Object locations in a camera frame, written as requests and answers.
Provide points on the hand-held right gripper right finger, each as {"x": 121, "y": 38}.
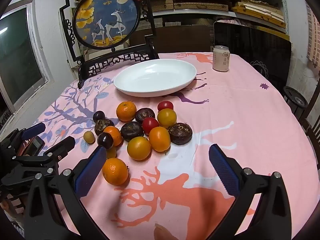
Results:
{"x": 223, "y": 170}

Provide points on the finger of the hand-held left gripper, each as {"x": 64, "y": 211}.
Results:
{"x": 61, "y": 146}
{"x": 33, "y": 130}

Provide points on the white framed window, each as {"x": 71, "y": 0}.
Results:
{"x": 17, "y": 55}

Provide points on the small mandarin orange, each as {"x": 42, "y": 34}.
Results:
{"x": 114, "y": 135}

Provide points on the dark purple grape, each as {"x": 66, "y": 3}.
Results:
{"x": 99, "y": 116}
{"x": 105, "y": 140}

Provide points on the deer picture screen black frame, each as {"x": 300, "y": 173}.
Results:
{"x": 107, "y": 17}

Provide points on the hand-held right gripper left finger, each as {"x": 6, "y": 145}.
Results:
{"x": 91, "y": 172}

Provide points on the white oval plate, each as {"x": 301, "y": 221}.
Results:
{"x": 155, "y": 77}

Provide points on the person's right hand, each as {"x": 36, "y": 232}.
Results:
{"x": 163, "y": 233}

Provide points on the red cherry tomato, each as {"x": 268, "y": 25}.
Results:
{"x": 150, "y": 125}
{"x": 165, "y": 105}

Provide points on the pink printed tablecloth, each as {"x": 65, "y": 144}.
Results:
{"x": 250, "y": 130}

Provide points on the tan longan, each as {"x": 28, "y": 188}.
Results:
{"x": 89, "y": 137}

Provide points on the dark brown water chestnut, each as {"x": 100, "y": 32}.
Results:
{"x": 180, "y": 133}
{"x": 102, "y": 125}
{"x": 144, "y": 115}
{"x": 132, "y": 131}

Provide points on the orange cherry tomato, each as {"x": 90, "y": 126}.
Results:
{"x": 138, "y": 148}
{"x": 167, "y": 117}
{"x": 159, "y": 138}

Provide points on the small yellow fruit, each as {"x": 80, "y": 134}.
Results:
{"x": 111, "y": 153}

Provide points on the pink drink can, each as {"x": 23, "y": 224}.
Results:
{"x": 221, "y": 58}

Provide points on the large mandarin orange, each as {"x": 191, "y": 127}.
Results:
{"x": 115, "y": 171}
{"x": 126, "y": 110}

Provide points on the black round stool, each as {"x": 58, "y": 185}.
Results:
{"x": 296, "y": 100}

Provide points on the dark wooden chair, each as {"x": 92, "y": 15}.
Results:
{"x": 311, "y": 132}

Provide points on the stack of yellow wooden boxes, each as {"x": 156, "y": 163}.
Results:
{"x": 260, "y": 13}

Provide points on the brown wooden cabinet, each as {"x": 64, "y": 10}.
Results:
{"x": 175, "y": 40}

